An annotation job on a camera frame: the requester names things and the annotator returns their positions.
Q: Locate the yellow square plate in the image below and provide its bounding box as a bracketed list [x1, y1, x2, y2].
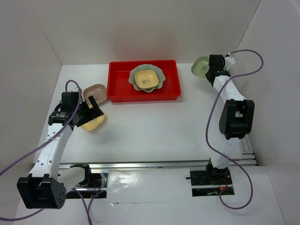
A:
[81, 114, 105, 131]
[134, 70, 159, 89]

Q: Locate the green square plate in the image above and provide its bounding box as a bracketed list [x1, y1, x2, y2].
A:
[191, 56, 210, 80]

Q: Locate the large green scalloped bowl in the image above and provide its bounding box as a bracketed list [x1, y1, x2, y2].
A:
[128, 64, 166, 93]

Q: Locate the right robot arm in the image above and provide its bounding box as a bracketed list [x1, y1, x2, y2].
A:
[204, 54, 255, 185]

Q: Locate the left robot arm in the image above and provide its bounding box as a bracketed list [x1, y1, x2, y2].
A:
[17, 92, 104, 209]

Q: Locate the red plastic bin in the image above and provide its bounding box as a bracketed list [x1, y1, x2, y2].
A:
[106, 60, 181, 103]

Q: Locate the brown square plate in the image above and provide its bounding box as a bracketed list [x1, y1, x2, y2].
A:
[83, 84, 107, 105]

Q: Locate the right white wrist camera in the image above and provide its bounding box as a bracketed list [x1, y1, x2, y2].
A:
[224, 52, 237, 71]

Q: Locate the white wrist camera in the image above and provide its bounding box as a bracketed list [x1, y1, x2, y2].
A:
[71, 87, 80, 92]
[224, 52, 237, 71]

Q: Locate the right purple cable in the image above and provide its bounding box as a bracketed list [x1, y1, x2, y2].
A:
[205, 49, 263, 209]

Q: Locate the purple cable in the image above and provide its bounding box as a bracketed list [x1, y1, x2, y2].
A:
[0, 80, 93, 225]
[205, 49, 263, 209]

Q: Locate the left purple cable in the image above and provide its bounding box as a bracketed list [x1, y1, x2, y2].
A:
[0, 80, 93, 225]

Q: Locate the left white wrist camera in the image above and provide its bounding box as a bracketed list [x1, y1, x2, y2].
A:
[71, 87, 80, 92]

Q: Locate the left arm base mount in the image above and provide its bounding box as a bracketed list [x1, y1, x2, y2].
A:
[58, 167, 108, 199]

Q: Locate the aluminium rail right side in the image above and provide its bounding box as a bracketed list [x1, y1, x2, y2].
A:
[217, 64, 258, 166]

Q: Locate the aluminium rail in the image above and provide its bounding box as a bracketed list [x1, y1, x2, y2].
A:
[58, 159, 210, 170]
[217, 64, 258, 166]

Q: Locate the aluminium rail front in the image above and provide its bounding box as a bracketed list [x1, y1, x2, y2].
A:
[58, 159, 210, 170]

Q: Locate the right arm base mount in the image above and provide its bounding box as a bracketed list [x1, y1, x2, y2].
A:
[186, 170, 235, 197]

